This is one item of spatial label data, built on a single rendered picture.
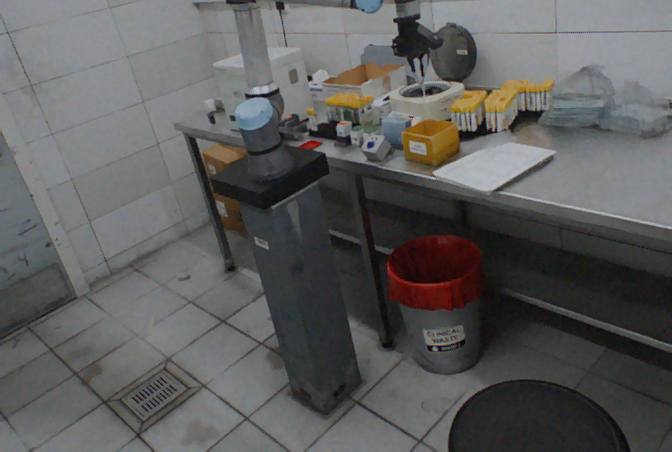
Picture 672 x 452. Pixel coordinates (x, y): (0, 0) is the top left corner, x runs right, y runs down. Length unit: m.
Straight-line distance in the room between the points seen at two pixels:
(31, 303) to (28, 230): 0.39
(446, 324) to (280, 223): 0.74
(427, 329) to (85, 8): 2.39
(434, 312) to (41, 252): 2.15
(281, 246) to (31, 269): 1.88
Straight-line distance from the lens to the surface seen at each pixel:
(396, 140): 2.10
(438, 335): 2.28
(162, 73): 3.71
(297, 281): 2.01
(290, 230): 1.93
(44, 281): 3.58
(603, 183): 1.75
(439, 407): 2.31
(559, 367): 2.45
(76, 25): 3.51
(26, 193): 3.43
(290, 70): 2.54
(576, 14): 2.23
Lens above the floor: 1.66
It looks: 25 degrees down
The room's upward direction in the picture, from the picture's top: 12 degrees counter-clockwise
